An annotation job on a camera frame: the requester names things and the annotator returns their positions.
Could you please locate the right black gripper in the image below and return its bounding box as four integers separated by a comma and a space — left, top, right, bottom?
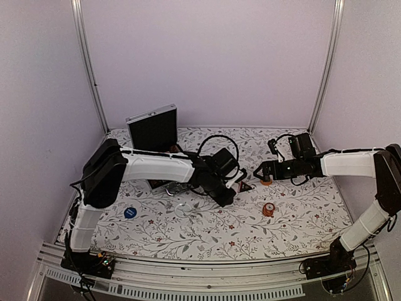
254, 157, 304, 182

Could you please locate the orange poker chip stack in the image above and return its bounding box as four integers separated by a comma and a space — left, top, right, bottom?
262, 203, 275, 218

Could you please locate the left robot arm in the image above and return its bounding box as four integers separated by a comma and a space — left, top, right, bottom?
66, 139, 247, 272

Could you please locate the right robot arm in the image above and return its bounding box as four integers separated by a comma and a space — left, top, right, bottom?
253, 144, 400, 252

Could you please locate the black triangle marker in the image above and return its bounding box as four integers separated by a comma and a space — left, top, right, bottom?
237, 181, 254, 193

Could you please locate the clear round dealer button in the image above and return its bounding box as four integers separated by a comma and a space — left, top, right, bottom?
174, 203, 194, 218

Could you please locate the floral table mat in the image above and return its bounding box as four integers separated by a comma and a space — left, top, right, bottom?
90, 127, 352, 261

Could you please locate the poker chip row right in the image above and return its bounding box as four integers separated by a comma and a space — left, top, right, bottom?
169, 145, 183, 153

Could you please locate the aluminium poker case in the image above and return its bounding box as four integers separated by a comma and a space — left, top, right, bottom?
123, 104, 194, 195

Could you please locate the blue round button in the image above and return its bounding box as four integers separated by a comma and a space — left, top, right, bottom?
123, 207, 137, 219

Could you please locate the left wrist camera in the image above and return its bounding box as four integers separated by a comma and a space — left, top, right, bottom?
226, 168, 247, 188

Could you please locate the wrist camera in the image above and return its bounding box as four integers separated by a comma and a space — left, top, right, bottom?
226, 168, 247, 188
268, 132, 316, 160

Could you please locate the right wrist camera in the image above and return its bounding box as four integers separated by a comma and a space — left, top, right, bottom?
268, 132, 316, 160

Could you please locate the front aluminium rail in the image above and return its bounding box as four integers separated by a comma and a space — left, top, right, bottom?
27, 243, 394, 300

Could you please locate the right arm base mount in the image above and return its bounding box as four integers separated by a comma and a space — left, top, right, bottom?
299, 251, 357, 295

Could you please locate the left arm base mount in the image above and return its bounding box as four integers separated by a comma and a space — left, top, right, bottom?
61, 250, 115, 279

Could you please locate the right aluminium frame post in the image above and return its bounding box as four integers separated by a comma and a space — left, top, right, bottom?
308, 0, 345, 134

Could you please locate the aluminium frame post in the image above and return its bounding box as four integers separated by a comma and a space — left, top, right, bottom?
71, 0, 110, 134
308, 0, 345, 134

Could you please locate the left aluminium frame post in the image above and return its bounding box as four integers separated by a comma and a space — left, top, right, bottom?
71, 0, 110, 134

